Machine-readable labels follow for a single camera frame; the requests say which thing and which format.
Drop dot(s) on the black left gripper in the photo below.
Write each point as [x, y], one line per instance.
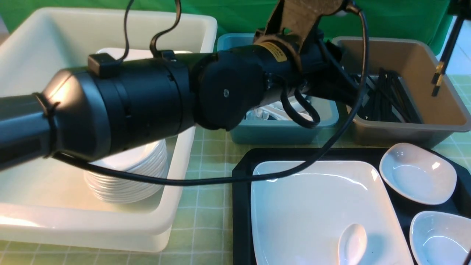
[332, 82]

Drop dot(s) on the white small dish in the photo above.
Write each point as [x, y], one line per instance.
[438, 238]
[418, 174]

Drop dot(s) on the large white rice plate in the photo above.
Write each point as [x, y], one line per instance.
[298, 220]

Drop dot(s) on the white ceramic soup spoon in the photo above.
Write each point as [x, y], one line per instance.
[352, 245]

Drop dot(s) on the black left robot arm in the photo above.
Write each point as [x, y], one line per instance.
[89, 113]

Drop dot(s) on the pile of white spoons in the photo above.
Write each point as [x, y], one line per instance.
[275, 111]

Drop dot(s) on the bundle of black chopsticks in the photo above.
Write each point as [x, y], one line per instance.
[387, 100]

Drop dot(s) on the teal plastic spoon bin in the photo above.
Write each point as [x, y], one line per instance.
[285, 132]

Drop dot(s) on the brown plastic chopstick bin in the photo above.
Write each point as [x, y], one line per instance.
[441, 116]

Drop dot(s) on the green backdrop cloth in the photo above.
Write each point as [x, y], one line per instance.
[423, 20]

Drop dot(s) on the black serving tray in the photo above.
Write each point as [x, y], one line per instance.
[243, 246]

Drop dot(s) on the stack of white square plates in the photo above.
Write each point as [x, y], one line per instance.
[133, 54]

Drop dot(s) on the green checked tablecloth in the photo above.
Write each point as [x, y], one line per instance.
[201, 233]

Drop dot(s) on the large white plastic tub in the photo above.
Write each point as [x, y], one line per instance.
[50, 39]

